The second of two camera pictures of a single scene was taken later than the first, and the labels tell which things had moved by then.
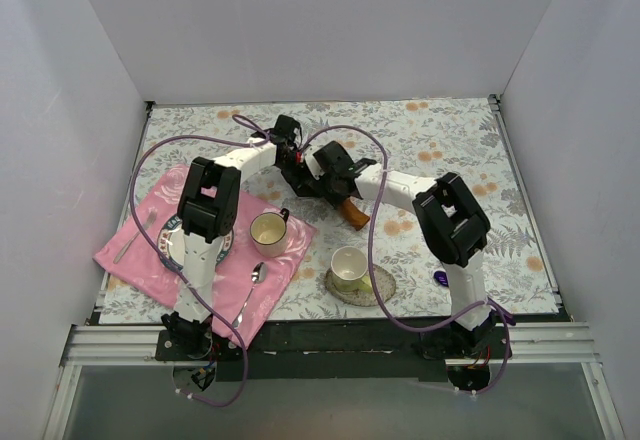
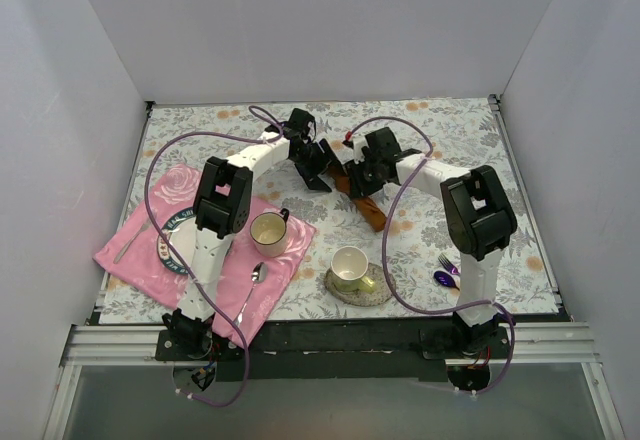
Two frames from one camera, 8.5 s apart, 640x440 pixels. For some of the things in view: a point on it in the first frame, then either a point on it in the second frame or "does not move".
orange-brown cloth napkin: [352, 216] → [371, 212]
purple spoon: [441, 277] does not move
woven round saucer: [385, 284] does not move
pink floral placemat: [249, 283] does not move
